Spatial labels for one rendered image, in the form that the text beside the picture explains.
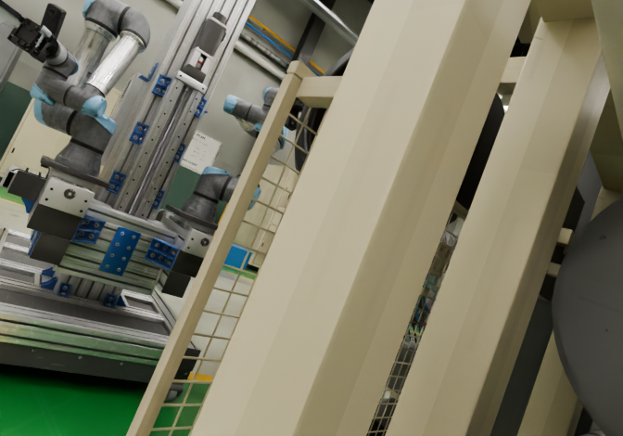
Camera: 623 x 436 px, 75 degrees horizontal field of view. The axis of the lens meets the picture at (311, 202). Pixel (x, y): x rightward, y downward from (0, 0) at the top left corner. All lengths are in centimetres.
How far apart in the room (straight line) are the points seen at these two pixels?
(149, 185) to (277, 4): 886
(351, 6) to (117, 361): 1074
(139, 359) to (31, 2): 787
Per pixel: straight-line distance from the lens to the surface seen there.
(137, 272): 175
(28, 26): 149
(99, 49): 178
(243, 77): 966
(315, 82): 52
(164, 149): 184
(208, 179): 178
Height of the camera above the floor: 79
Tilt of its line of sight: 6 degrees up
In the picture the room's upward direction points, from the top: 23 degrees clockwise
